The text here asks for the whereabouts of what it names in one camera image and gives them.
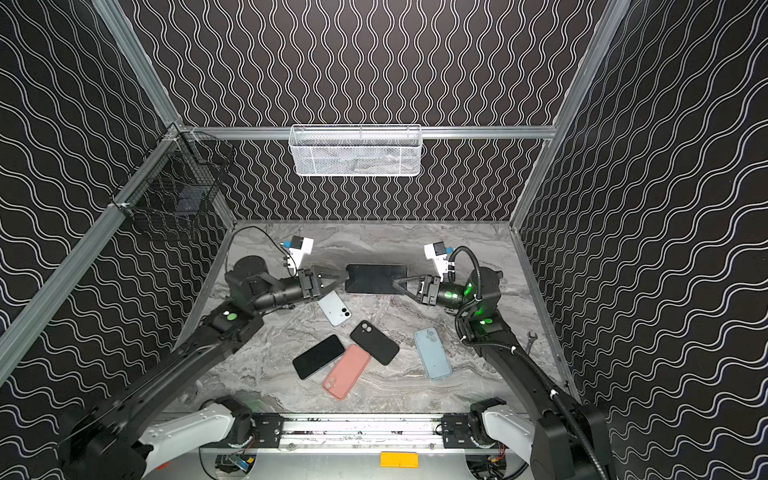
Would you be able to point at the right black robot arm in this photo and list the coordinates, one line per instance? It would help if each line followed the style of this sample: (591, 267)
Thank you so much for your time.
(559, 438)

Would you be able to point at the white wire mesh basket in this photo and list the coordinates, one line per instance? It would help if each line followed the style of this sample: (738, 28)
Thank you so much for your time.
(356, 150)

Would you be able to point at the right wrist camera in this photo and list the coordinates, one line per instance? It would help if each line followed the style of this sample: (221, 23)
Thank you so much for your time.
(438, 254)

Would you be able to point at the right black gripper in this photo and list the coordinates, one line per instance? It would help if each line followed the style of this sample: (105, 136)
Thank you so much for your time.
(428, 289)

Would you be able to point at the black phone screen up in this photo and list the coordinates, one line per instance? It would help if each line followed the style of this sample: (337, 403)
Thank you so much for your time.
(318, 356)

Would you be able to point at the black phone case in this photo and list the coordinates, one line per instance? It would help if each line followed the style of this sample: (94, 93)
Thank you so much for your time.
(368, 337)

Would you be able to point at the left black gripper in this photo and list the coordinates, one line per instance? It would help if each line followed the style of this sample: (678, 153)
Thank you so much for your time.
(308, 285)

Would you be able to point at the silver spanner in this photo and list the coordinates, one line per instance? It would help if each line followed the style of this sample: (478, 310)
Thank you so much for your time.
(531, 339)

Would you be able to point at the yellow block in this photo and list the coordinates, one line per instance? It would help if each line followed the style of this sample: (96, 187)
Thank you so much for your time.
(402, 460)

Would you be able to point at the black phone purple edge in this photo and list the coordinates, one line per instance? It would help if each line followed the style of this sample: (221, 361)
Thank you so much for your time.
(373, 279)

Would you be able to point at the white phone face down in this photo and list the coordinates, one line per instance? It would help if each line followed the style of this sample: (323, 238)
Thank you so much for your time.
(334, 309)

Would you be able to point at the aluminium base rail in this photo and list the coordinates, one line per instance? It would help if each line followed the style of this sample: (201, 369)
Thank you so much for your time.
(364, 433)

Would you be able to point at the black wire basket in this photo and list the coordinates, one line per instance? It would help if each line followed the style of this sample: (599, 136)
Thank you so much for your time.
(177, 198)

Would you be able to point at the pink phone case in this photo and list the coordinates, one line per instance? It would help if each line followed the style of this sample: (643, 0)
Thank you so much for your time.
(346, 372)

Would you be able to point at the light blue phone case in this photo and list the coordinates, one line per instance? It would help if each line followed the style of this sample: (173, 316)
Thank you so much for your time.
(432, 354)

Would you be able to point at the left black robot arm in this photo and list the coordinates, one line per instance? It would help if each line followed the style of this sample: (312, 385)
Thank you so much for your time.
(105, 439)

